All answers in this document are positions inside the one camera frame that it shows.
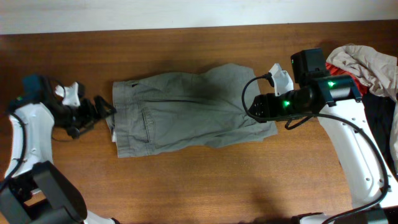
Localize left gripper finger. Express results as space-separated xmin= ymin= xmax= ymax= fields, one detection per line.
xmin=76 ymin=119 xmax=98 ymax=137
xmin=94 ymin=95 xmax=117 ymax=119

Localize grey cargo shorts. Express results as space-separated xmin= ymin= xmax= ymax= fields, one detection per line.
xmin=106 ymin=63 xmax=277 ymax=158

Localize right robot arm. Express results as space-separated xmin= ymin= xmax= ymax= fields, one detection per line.
xmin=244 ymin=49 xmax=397 ymax=224

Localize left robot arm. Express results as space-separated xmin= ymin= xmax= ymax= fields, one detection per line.
xmin=1 ymin=75 xmax=117 ymax=224

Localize red garment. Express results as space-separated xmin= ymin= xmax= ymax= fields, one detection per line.
xmin=325 ymin=62 xmax=369 ymax=97

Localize black garment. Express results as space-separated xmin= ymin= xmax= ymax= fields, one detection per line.
xmin=362 ymin=92 xmax=397 ymax=178

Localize beige garment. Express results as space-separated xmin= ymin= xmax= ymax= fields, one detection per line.
xmin=326 ymin=44 xmax=397 ymax=174

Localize right black cable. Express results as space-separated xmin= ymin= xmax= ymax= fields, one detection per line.
xmin=241 ymin=73 xmax=391 ymax=224

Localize black cable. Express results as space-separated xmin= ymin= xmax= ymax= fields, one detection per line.
xmin=241 ymin=73 xmax=391 ymax=224
xmin=0 ymin=76 xmax=81 ymax=187

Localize left black cable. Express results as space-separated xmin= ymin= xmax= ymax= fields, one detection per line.
xmin=0 ymin=76 xmax=81 ymax=187

